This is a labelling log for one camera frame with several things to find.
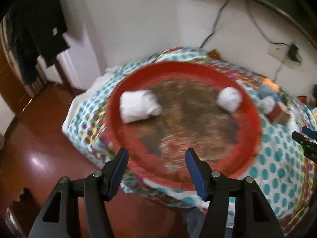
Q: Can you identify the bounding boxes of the clear plastic bag ball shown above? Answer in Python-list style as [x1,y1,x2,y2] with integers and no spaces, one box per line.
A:
[259,96,276,114]

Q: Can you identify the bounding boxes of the red barcode box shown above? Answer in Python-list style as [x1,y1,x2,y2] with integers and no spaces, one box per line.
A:
[266,102,291,126]

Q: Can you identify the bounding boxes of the red candy wrapper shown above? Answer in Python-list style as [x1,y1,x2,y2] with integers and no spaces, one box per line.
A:
[207,49,222,60]

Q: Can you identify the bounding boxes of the white towel sock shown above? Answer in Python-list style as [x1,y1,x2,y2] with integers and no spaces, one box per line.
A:
[119,90,162,124]

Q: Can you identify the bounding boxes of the blue sock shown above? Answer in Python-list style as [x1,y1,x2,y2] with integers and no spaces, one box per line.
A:
[257,84,282,102]

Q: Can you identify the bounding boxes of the adapter black cable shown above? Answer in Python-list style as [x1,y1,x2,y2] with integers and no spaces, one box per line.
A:
[245,0,293,48]

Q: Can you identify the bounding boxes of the dark hanging clothes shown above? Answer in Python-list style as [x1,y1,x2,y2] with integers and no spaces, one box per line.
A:
[6,0,69,85]

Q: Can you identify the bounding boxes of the round red tray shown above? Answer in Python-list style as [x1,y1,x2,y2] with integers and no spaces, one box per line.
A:
[102,61,261,191]

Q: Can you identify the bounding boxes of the white wall socket plate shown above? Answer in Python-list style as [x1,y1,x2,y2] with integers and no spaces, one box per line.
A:
[268,44,301,69]

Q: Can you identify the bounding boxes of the orange rubber pig toy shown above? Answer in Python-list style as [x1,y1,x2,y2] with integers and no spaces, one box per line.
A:
[262,78,280,93]

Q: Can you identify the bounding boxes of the black hanging cable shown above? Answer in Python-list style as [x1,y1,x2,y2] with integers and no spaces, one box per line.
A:
[199,0,233,49]

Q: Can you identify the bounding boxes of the black power adapter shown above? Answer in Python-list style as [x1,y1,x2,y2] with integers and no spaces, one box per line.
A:
[287,43,301,63]

